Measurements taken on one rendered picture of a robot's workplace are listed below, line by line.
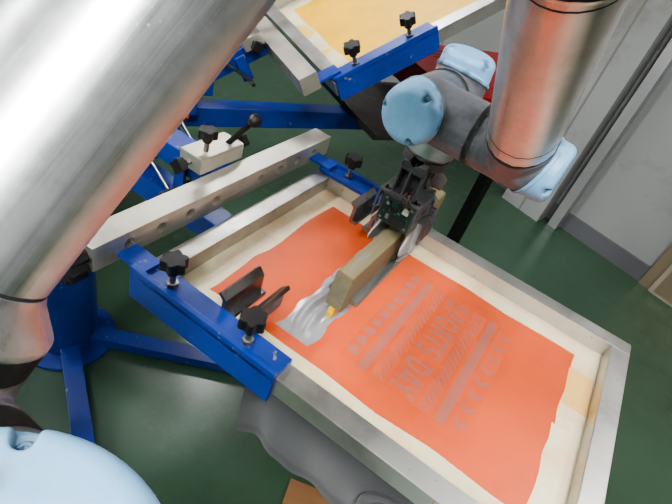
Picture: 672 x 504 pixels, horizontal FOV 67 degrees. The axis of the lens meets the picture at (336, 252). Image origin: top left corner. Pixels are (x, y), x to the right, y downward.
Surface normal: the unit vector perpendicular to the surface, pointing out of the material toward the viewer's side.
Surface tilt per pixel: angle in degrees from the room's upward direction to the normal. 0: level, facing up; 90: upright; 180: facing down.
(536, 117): 131
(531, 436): 0
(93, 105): 66
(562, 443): 0
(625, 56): 90
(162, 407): 0
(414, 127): 90
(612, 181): 90
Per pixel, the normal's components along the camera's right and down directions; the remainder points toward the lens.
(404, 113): -0.55, 0.40
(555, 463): 0.26, -0.74
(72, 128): 0.53, 0.29
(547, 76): -0.19, 0.96
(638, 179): -0.72, 0.27
